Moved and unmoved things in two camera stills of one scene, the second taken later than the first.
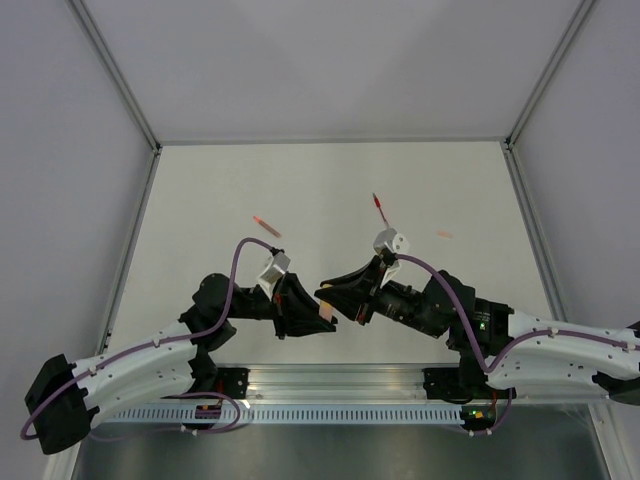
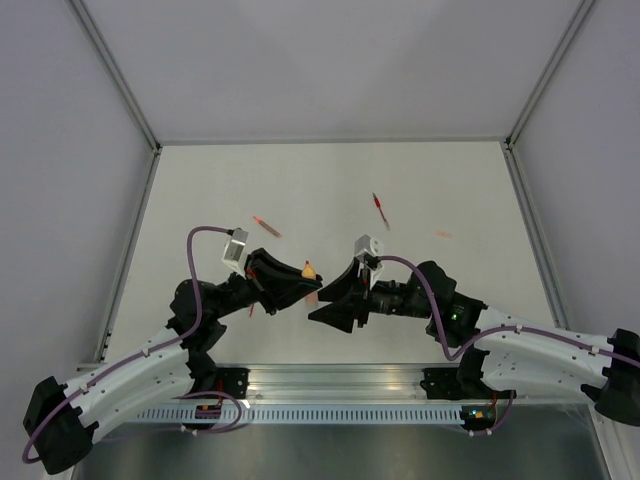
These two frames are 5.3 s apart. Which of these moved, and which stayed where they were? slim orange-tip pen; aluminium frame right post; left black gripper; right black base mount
Moved: left black gripper
Stayed: aluminium frame right post; slim orange-tip pen; right black base mount
